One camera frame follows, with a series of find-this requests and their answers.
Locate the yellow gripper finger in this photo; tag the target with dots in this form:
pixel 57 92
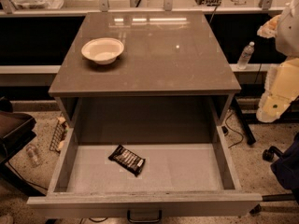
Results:
pixel 268 30
pixel 271 107

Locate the black drawer handle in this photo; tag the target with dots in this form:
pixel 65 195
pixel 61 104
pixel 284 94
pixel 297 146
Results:
pixel 134 217

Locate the black office chair base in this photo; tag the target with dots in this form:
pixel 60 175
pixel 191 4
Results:
pixel 286 171

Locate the clear water bottle on ledge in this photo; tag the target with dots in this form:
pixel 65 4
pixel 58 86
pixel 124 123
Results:
pixel 245 56

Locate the black tray cart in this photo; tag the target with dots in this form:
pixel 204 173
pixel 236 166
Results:
pixel 16 131

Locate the black rxbar chocolate wrapper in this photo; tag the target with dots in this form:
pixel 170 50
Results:
pixel 128 160

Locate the open grey top drawer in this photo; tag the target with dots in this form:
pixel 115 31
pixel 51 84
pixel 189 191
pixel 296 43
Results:
pixel 181 180

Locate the grey cabinet with counter top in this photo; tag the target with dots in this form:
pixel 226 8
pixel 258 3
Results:
pixel 165 54

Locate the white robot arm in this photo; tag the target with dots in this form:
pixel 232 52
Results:
pixel 287 39

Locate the white paper bowl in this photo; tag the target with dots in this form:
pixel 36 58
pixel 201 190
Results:
pixel 103 50

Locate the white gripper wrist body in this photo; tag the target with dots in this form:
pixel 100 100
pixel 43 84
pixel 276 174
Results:
pixel 289 32

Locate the wire basket on floor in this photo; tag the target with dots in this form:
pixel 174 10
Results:
pixel 59 135

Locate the clear bottle on floor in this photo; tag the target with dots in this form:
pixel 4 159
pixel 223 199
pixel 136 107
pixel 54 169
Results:
pixel 33 154

